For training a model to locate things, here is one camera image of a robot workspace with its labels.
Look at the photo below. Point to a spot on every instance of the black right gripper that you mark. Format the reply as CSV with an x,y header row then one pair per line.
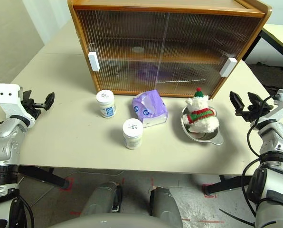
x,y
256,111

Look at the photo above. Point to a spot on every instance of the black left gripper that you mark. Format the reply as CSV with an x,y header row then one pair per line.
x,y
31,109

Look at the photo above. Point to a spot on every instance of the white plush toy striped scarf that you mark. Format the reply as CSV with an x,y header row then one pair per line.
x,y
200,116

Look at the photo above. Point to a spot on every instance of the ribbed clear sliding door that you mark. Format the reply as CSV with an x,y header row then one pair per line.
x,y
122,35
215,42

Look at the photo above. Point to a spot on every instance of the white jar checkered blue label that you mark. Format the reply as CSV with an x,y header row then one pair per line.
x,y
106,104

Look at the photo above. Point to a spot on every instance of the purple tissue pack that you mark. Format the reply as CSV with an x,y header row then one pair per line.
x,y
153,104

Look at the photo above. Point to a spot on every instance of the white lidded plastic jar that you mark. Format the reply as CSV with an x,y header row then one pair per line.
x,y
132,135

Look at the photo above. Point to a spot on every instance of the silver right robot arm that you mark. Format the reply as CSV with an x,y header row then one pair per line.
x,y
274,133

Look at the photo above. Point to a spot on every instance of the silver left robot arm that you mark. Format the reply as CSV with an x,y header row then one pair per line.
x,y
6,133

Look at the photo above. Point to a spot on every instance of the wooden cabinet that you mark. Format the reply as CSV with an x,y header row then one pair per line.
x,y
155,3

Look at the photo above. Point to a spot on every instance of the cream adjoining table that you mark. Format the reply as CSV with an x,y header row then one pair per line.
x,y
60,40

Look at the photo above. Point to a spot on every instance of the black table leg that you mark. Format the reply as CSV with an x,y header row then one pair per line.
x,y
227,186
44,177

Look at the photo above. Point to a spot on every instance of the grey left robot leg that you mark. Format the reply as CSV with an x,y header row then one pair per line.
x,y
101,199

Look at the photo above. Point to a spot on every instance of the grey robot leg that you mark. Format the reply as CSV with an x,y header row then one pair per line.
x,y
165,204
101,199

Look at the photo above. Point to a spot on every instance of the grey right robot leg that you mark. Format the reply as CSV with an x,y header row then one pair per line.
x,y
165,204

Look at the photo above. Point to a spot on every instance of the grey robot torso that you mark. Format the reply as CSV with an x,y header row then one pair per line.
x,y
108,222

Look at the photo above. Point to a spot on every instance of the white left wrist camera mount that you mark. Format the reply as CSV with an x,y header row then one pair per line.
x,y
7,95

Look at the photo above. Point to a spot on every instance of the cream table with black frame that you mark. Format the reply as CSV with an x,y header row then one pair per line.
x,y
279,33

